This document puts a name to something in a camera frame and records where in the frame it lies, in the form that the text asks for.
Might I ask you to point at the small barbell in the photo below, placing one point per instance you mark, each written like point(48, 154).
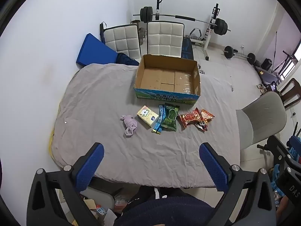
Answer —
point(237, 54)

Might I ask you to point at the blue foam mat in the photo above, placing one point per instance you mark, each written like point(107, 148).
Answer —
point(95, 51)

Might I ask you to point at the blue snack packet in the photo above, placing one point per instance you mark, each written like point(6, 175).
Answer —
point(160, 120)

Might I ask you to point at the purple cloth toy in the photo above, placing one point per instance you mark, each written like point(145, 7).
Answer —
point(129, 125)

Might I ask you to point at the green snack packet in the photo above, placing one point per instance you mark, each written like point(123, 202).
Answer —
point(171, 117)

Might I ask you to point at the cardboard box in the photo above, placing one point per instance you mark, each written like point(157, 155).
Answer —
point(168, 81)

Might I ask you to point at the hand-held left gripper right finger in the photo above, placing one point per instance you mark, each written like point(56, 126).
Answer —
point(214, 167)

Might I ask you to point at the white barbell rack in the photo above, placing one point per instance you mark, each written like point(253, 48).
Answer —
point(208, 33)

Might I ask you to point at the large barbell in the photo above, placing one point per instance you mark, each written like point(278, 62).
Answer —
point(147, 14)

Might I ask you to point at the pair of slippers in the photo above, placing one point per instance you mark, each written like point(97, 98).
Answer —
point(261, 88)

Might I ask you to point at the red snack packet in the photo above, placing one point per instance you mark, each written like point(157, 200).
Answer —
point(190, 118)

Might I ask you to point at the white padded chair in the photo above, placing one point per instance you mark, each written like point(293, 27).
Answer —
point(122, 40)
point(164, 37)

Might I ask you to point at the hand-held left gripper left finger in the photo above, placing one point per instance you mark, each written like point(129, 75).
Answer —
point(91, 167)

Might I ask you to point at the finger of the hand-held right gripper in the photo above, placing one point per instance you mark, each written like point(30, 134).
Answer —
point(276, 147)

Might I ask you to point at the orange snack packet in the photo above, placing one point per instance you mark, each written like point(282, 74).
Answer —
point(207, 116)

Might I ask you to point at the black bench pad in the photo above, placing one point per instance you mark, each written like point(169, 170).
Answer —
point(187, 49)

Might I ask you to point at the dark blue cloth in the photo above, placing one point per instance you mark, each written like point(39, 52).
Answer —
point(125, 60)

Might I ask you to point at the grey tablecloth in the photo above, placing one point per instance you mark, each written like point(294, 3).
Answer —
point(105, 103)

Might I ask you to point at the black stand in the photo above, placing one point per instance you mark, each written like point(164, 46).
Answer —
point(285, 61)

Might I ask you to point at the person's dark clothed body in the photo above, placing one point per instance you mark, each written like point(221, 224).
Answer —
point(164, 209)

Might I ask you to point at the yellow tissue pack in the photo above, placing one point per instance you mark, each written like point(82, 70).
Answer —
point(147, 115)

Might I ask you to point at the brown wooden chair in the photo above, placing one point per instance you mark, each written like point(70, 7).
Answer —
point(290, 91)

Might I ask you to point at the grey plastic chair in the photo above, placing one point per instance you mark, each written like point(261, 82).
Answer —
point(265, 115)

